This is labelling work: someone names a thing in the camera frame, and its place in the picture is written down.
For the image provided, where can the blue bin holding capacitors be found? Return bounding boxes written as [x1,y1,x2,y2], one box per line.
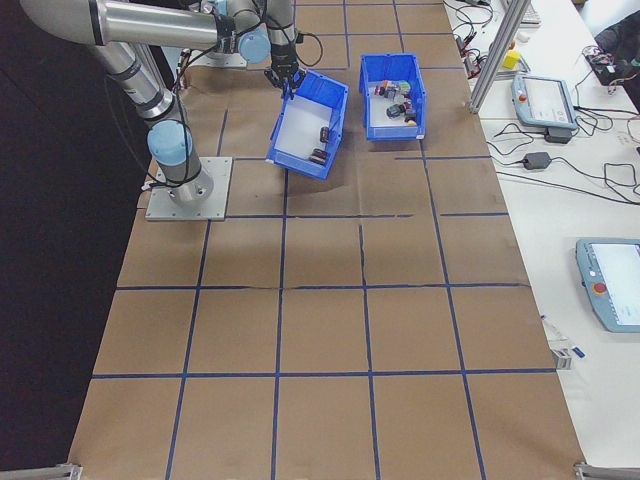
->
[264,68,350,181]

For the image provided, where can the white keyboard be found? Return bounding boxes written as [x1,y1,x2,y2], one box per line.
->
[519,0,544,26]

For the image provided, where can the black power adapter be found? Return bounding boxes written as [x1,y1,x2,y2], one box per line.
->
[521,151,554,171]
[543,126,575,146]

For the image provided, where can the grey blue teach pendant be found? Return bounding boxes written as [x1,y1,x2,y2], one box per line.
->
[509,72,581,130]
[574,237,640,335]

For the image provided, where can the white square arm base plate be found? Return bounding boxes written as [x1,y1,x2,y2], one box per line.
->
[202,48,250,69]
[144,155,235,222]

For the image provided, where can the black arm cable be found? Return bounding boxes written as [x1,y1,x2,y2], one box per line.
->
[103,47,194,194]

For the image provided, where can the black frame cover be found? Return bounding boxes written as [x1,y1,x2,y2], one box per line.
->
[0,0,151,474]

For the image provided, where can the white plastic strip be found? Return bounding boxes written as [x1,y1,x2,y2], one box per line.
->
[540,313,569,347]

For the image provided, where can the blue bin holding push buttons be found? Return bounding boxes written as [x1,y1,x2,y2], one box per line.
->
[359,52,429,142]

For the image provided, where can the aluminium profile post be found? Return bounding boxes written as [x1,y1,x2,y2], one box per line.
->
[467,0,532,115]

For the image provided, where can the long black table cable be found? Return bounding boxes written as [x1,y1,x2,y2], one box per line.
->
[549,155,640,206]

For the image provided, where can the black power adapter cable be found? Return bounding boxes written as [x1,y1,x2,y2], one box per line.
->
[487,121,534,166]

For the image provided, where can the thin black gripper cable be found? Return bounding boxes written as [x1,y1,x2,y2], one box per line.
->
[294,30,325,69]

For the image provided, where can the black fabric object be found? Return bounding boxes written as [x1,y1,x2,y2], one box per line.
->
[594,0,640,54]

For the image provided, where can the aluminium frame bar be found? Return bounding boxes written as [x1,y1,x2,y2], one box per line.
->
[572,459,640,480]
[0,462,84,480]

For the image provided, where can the circuit boards with wires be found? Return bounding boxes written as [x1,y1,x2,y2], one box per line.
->
[582,45,632,86]

